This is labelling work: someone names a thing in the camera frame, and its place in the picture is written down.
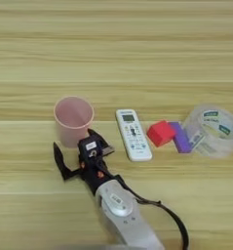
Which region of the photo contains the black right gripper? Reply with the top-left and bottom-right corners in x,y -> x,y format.
53,128 -> 123,196

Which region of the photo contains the pink plastic cup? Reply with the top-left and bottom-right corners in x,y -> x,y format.
53,95 -> 96,149

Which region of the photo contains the white air conditioner remote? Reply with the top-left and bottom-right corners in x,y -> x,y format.
115,108 -> 153,163

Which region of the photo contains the red cube block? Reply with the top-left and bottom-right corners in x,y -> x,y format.
146,120 -> 176,148

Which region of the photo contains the purple rectangular block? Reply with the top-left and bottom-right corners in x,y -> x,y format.
168,121 -> 194,154

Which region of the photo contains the clear packing tape roll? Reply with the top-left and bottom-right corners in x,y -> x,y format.
182,104 -> 233,160

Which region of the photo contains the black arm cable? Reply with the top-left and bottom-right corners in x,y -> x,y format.
95,159 -> 190,250

